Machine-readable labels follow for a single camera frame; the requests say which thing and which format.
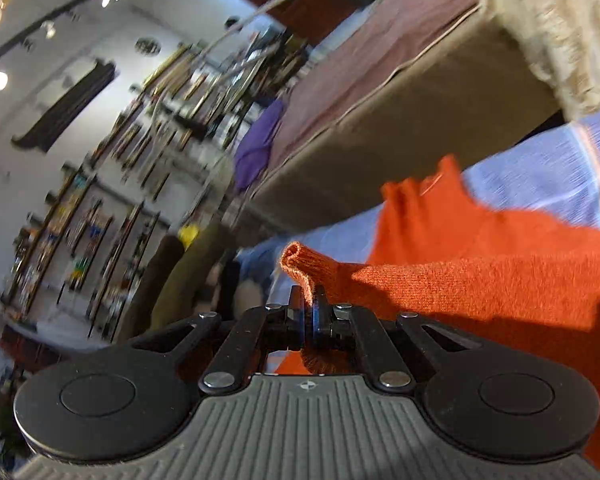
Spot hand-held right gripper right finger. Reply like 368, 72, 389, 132
311, 285, 483, 393

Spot purple cloth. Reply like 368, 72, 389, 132
232, 97, 287, 193

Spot yellow object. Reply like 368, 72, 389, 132
177, 225, 201, 251

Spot red-brown wooden cabinet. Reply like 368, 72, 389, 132
222, 0, 361, 41

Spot blue plaid blanket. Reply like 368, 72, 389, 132
235, 105, 600, 376

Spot olive folded garment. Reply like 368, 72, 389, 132
150, 230, 231, 331

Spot brown sofa cushion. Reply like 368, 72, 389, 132
240, 0, 566, 241

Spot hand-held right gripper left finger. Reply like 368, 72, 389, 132
130, 285, 306, 395

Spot display shelves with goods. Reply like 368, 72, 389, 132
0, 30, 311, 341

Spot dark brown folded garment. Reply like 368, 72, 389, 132
115, 232, 186, 341

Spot beige floral lace cloth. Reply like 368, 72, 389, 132
477, 0, 600, 121

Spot black wall hanging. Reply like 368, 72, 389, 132
11, 59, 117, 153

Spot orange knit sweater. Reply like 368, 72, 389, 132
275, 155, 600, 476

